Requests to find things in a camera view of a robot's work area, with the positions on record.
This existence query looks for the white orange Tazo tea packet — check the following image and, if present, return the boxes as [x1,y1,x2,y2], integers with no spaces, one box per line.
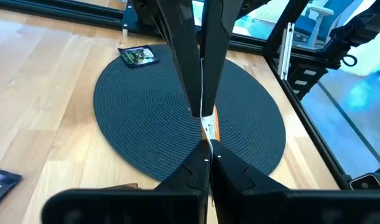
[200,57,221,153]

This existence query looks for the wooden three-compartment tray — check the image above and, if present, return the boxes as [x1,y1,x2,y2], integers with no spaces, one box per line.
[102,182,141,190]

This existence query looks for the purple tea packet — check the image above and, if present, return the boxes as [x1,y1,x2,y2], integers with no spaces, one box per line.
[118,45,161,68]
[0,166,22,212]

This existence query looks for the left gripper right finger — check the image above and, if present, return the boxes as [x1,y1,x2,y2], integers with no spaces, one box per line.
[211,139,290,224]

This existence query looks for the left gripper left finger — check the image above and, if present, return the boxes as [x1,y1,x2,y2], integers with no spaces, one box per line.
[154,139,211,224]

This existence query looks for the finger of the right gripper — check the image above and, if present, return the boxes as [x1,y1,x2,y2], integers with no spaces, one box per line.
[202,0,244,118]
[155,0,203,118]

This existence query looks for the silver frame bracket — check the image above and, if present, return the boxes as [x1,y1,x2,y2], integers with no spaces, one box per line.
[278,22,295,81]

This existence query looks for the small black white-rimmed device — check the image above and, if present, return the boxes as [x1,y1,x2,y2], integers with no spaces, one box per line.
[350,163,380,191]

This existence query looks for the white office chair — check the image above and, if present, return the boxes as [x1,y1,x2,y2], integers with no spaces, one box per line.
[304,4,335,47]

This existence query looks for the round dark woven placemat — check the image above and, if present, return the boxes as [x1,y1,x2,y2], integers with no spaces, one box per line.
[93,43,287,183]

